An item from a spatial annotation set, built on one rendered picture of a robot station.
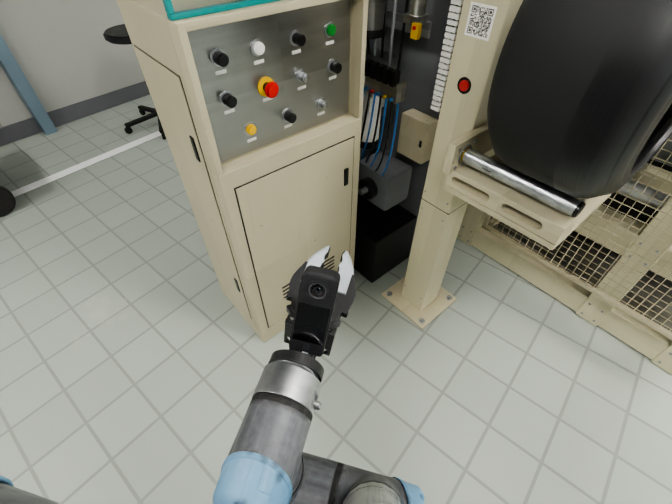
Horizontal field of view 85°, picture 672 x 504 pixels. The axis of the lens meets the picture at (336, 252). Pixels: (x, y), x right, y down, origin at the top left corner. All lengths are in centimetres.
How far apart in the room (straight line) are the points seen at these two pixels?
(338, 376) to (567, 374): 98
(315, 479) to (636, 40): 80
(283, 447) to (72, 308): 189
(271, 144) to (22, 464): 146
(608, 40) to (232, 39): 77
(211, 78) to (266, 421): 83
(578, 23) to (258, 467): 82
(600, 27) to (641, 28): 6
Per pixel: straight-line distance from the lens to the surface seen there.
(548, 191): 109
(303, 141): 120
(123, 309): 209
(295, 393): 44
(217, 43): 103
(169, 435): 167
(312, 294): 44
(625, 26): 83
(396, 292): 188
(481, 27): 116
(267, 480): 42
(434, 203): 142
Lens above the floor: 148
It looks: 46 degrees down
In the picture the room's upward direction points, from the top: straight up
